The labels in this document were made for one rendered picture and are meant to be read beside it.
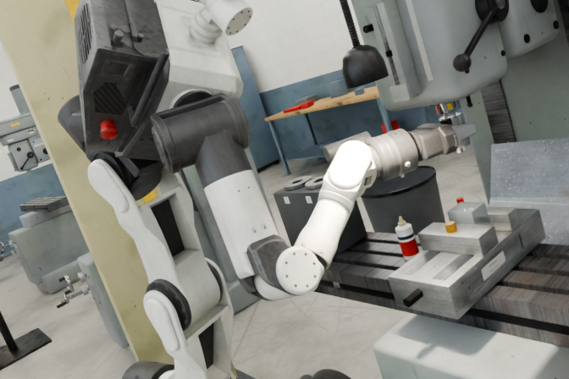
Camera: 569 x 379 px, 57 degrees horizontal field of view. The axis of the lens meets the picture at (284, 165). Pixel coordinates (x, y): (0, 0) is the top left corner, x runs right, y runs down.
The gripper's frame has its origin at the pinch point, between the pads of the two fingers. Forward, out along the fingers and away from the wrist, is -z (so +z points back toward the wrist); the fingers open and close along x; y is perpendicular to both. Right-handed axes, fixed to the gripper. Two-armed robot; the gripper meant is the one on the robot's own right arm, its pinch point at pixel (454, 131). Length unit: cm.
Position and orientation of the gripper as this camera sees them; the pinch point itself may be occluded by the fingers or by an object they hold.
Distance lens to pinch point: 111.5
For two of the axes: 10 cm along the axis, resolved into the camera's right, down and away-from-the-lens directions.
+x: -2.3, -1.0, 9.7
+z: -9.2, 3.3, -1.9
